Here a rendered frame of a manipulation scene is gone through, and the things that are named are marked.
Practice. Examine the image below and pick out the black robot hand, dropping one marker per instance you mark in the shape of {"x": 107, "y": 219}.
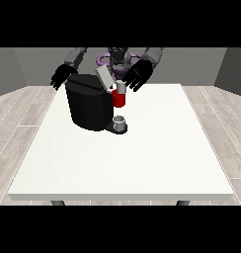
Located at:
{"x": 61, "y": 75}
{"x": 139, "y": 74}

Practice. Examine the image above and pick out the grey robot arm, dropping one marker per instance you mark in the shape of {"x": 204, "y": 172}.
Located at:
{"x": 74, "y": 57}
{"x": 152, "y": 56}

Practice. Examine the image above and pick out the small grey coffee pod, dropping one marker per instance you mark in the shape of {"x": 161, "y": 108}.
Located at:
{"x": 120, "y": 86}

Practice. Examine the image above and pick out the red pod holder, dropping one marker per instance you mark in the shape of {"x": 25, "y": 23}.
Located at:
{"x": 119, "y": 99}

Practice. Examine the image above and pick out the pale grey machine lid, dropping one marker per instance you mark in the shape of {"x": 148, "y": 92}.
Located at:
{"x": 105, "y": 77}

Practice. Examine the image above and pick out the black coffee machine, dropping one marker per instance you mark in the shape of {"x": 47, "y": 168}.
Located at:
{"x": 88, "y": 105}

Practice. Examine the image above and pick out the grey robot trunk purple rings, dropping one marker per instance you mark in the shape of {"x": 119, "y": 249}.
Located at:
{"x": 118, "y": 62}

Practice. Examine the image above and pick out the small grey cup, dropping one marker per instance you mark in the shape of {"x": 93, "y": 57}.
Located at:
{"x": 119, "y": 122}

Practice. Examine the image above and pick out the dark table leg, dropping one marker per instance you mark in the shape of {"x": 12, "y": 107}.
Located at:
{"x": 182, "y": 203}
{"x": 58, "y": 203}

